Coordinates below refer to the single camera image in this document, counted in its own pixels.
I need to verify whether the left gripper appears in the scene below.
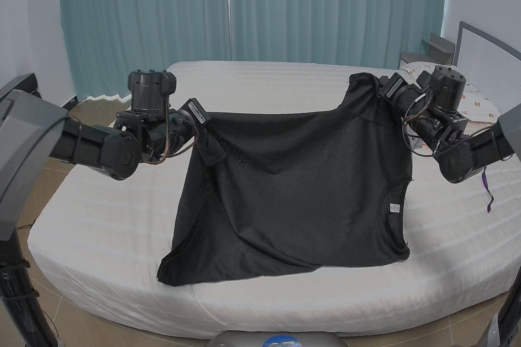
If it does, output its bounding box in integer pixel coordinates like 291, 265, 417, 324
174, 97, 211, 139

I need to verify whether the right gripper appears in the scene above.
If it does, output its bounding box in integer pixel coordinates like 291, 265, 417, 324
378, 73, 412, 109

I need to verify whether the black T-shirt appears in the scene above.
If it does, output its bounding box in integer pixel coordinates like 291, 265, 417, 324
157, 72, 415, 287

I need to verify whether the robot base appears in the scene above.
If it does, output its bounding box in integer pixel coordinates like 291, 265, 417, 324
205, 330, 340, 347

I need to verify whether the bed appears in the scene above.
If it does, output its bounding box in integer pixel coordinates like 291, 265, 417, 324
28, 21, 521, 338

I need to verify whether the grey bedside table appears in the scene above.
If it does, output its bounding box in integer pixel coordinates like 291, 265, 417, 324
399, 32, 454, 67

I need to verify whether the white printed pillow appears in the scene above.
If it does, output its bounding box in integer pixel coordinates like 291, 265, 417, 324
401, 62, 499, 122

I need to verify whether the purple satin garment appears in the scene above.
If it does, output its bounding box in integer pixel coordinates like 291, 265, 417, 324
480, 168, 495, 214

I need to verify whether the black chest of drawers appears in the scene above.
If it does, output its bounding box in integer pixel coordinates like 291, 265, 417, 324
0, 73, 41, 102

